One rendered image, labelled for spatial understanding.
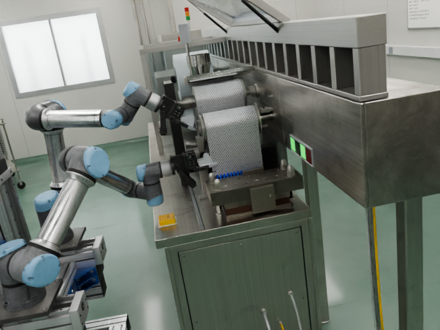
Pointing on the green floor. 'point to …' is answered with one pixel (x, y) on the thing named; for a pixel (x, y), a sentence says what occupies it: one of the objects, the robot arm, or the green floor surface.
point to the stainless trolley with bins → (12, 157)
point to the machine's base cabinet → (247, 279)
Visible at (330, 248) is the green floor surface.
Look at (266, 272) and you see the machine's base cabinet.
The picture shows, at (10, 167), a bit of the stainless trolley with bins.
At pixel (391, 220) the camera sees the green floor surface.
